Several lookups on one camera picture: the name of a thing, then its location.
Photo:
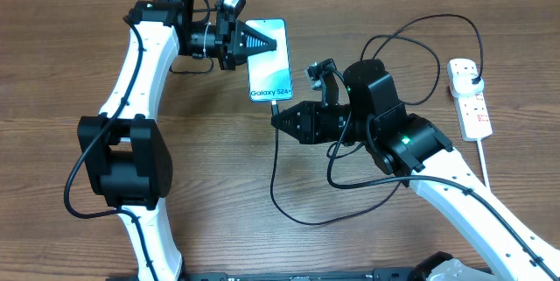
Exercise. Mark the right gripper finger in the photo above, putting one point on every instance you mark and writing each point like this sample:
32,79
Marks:
305,134
301,115

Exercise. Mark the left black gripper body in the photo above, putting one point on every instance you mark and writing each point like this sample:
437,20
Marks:
225,40

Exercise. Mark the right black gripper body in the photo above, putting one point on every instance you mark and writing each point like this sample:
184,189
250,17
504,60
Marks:
334,123

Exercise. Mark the Samsung Galaxy smartphone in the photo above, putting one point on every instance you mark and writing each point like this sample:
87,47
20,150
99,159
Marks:
269,73

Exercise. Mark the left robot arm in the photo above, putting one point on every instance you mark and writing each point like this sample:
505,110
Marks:
122,148

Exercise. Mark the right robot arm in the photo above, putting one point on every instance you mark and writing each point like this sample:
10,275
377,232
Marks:
411,150

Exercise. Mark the white charger plug adapter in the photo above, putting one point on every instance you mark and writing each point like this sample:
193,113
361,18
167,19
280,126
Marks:
463,86

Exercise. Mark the white power strip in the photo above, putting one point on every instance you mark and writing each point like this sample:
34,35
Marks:
472,113

